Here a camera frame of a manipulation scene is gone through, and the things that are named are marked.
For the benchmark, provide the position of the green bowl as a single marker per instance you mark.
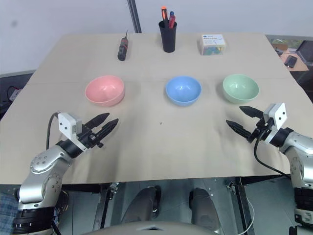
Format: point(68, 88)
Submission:
point(240, 88)

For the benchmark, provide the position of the pink bowl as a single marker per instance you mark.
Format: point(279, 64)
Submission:
point(105, 90)

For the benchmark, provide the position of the blue bowl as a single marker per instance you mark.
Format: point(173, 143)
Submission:
point(183, 90)

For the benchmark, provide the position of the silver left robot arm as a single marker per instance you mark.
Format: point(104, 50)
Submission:
point(40, 171)

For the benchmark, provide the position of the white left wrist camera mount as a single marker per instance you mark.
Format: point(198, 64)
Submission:
point(68, 124)

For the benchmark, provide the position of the dark rounded robot foot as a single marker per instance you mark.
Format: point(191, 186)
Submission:
point(143, 203)
point(203, 208)

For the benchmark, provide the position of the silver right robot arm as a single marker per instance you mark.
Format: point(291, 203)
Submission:
point(300, 156)

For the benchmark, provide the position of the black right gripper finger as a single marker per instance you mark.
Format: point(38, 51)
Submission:
point(252, 111)
point(239, 129)

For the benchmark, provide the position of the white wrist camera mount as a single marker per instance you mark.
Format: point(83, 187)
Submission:
point(278, 115)
point(68, 124)

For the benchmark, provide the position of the black pen cup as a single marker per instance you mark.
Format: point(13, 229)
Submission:
point(168, 39)

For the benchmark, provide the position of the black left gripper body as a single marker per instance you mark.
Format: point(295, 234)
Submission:
point(90, 139)

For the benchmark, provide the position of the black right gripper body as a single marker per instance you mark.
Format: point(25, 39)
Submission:
point(260, 131)

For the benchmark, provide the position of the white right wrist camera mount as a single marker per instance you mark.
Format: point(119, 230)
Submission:
point(278, 115)

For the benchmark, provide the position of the red pen with blue cap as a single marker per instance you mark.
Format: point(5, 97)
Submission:
point(172, 19)

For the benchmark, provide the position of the clear box of coloured clips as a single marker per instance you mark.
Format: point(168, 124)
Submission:
point(212, 45)

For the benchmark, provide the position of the black screwdriver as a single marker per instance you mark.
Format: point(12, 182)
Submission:
point(122, 50)

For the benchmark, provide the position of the black smartphone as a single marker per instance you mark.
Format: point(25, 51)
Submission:
point(290, 61)

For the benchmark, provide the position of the grey aluminium post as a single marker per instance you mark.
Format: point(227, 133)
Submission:
point(135, 16)

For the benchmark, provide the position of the metal table frame leg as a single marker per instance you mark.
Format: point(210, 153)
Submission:
point(243, 208)
point(104, 205)

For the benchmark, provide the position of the brown side desk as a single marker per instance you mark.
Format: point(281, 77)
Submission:
point(299, 64)

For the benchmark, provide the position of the silver robot torso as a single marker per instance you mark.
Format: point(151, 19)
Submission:
point(156, 228)

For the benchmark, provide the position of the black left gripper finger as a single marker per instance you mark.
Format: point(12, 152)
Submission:
point(108, 127)
point(97, 120)

